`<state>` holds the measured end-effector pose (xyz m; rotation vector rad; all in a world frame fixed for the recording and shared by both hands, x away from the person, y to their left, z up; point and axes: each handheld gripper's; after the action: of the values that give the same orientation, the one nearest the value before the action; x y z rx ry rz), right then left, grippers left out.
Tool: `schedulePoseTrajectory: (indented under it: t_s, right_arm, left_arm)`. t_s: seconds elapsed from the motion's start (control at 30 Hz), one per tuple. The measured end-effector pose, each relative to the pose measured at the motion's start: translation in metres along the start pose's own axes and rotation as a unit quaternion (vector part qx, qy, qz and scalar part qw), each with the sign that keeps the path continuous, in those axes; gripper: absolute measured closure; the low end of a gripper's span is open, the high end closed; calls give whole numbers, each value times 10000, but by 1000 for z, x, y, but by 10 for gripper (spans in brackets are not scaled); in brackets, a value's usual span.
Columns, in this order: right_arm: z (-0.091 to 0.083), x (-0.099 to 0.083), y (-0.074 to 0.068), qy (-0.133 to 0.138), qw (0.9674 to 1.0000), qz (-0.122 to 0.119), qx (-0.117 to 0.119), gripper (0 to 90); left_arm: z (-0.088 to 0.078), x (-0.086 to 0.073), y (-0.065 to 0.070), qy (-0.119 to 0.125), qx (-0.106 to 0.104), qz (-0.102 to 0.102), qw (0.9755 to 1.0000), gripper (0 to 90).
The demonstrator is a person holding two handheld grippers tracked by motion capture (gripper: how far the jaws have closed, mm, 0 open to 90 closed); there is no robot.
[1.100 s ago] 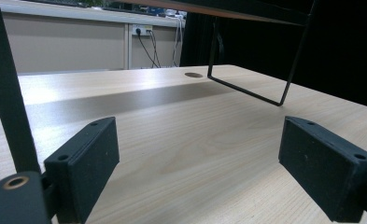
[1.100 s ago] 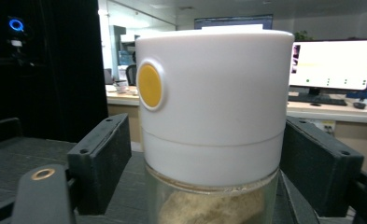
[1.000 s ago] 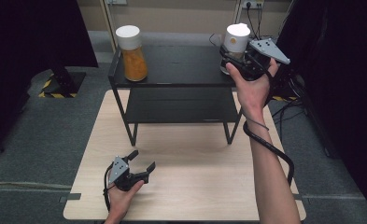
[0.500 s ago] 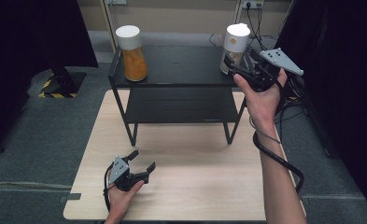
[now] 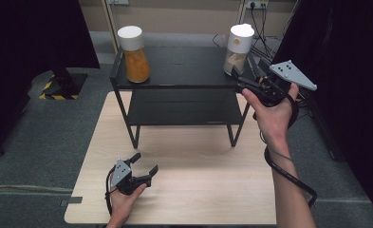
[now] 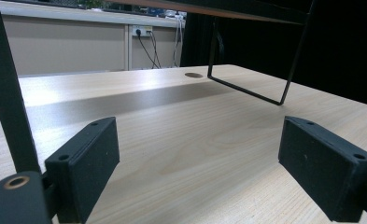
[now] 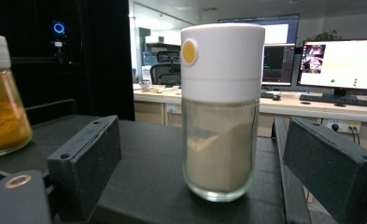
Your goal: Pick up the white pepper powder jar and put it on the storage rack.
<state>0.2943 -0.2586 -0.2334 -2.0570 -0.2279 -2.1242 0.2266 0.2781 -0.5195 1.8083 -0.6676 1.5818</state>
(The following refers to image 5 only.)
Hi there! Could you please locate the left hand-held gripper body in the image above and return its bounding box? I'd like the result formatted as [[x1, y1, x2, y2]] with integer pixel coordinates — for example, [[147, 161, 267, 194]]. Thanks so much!
[[110, 159, 153, 196]]

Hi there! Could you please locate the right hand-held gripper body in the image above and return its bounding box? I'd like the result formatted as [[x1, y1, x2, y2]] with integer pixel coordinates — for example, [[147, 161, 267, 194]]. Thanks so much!
[[236, 59, 318, 107]]

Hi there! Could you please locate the pale powder jar white lid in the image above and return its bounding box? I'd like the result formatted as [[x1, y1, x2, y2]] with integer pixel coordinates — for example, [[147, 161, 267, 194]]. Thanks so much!
[[223, 23, 256, 77]]

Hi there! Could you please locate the black two-tier shelf rack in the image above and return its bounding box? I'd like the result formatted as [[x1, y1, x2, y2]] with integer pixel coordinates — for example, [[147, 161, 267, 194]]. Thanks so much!
[[109, 37, 262, 150]]

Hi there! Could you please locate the orange powder jar white lid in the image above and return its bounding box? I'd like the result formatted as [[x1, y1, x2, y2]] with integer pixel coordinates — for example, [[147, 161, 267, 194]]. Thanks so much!
[[116, 25, 152, 85]]

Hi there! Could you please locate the person's left hand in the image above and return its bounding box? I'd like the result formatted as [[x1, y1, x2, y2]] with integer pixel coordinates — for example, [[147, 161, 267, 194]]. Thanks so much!
[[109, 183, 148, 222]]

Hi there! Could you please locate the person's right hand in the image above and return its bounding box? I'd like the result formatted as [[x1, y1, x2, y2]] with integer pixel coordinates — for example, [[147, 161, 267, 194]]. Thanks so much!
[[241, 83, 300, 150]]

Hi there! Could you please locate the dark tape strip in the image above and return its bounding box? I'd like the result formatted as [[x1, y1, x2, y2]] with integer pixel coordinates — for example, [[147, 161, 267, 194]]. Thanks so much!
[[60, 196, 84, 208]]

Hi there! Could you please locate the dark curtain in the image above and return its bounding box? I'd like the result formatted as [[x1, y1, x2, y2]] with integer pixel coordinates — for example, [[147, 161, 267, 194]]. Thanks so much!
[[270, 0, 373, 224], [0, 0, 102, 163]]

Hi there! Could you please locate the black stand base striped tape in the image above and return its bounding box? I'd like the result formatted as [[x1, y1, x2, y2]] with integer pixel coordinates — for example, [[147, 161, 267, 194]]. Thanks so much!
[[39, 67, 89, 102]]

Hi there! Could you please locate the bundle of black power cables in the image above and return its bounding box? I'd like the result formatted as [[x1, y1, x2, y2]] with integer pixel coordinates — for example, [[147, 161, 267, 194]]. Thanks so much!
[[250, 3, 282, 66]]

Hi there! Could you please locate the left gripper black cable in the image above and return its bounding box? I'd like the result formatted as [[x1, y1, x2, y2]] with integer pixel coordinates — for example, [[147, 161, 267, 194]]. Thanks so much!
[[103, 166, 119, 217]]

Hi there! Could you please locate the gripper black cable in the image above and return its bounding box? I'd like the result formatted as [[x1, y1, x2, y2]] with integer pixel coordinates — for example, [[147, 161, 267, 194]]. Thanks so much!
[[103, 166, 119, 217], [252, 94, 319, 209]]

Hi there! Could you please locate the thin black looped cable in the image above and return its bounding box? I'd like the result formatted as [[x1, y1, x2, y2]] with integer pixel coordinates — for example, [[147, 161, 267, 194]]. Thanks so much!
[[212, 33, 227, 48]]

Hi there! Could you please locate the white metal post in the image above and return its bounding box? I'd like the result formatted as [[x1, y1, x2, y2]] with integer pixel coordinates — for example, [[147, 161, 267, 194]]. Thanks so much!
[[232, 0, 249, 27], [101, 0, 121, 55]]

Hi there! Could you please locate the white wall socket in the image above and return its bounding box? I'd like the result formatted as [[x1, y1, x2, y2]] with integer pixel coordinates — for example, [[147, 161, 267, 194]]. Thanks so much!
[[245, 0, 270, 10]]

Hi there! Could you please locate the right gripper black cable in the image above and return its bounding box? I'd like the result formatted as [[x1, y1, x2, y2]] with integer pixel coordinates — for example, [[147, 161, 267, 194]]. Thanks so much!
[[252, 94, 319, 209]]

